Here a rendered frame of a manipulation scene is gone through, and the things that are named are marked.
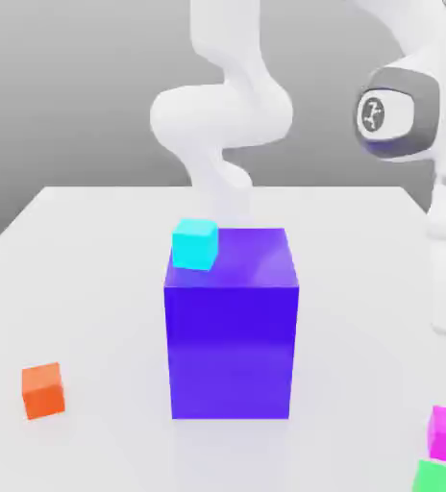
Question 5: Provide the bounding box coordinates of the small orange cube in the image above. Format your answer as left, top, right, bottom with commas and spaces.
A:
20, 361, 66, 421

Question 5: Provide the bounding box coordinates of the large purple box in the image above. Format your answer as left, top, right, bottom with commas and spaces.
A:
163, 227, 300, 421

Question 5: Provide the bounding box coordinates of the small green cube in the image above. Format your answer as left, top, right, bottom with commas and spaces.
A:
411, 458, 446, 492

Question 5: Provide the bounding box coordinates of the small cyan cube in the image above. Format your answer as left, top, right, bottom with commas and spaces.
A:
171, 217, 219, 272

